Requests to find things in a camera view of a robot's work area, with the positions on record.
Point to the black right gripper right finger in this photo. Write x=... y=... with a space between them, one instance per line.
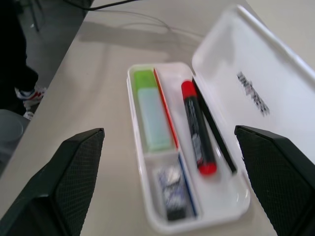
x=280 y=177

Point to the white plastic pencil case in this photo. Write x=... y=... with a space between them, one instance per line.
x=246 y=61

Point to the grey rounded object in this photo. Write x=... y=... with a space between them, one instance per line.
x=9 y=127

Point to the black marker with red cap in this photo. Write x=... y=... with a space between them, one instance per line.
x=199 y=127

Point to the white red blue sneaker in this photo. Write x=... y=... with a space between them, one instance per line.
x=30 y=94

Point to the person in dark trousers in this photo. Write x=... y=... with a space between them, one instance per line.
x=12 y=49

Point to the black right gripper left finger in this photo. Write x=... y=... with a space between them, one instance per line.
x=56 y=186

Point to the green capped glue stick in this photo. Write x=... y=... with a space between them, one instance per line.
x=152 y=115

